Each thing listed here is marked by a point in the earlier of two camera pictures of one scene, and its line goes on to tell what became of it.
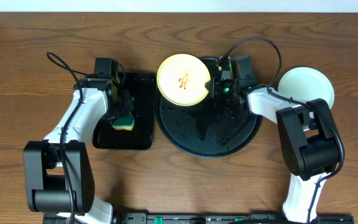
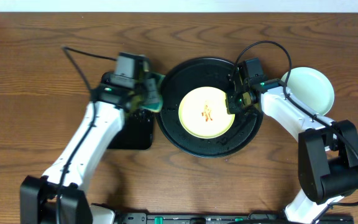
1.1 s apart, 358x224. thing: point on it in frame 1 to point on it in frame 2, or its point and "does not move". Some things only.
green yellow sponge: (123, 122) to (151, 99)
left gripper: (126, 104) to (150, 92)
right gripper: (212, 86) to (232, 108)
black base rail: (229, 218) does not move
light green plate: (305, 83) does not move
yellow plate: (181, 80) to (202, 112)
